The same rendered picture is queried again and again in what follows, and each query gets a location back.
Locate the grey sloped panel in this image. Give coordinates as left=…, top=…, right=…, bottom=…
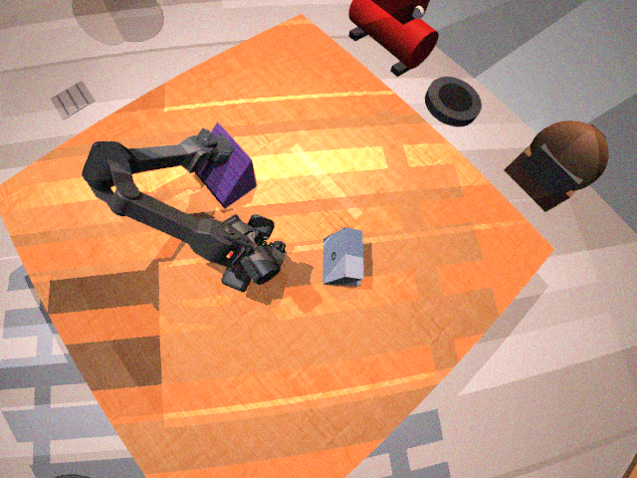
left=322, top=227, right=364, bottom=286

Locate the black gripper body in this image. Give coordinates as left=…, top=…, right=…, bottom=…
left=221, top=214, right=275, bottom=292

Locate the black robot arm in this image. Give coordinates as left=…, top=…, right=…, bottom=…
left=82, top=127, right=287, bottom=285

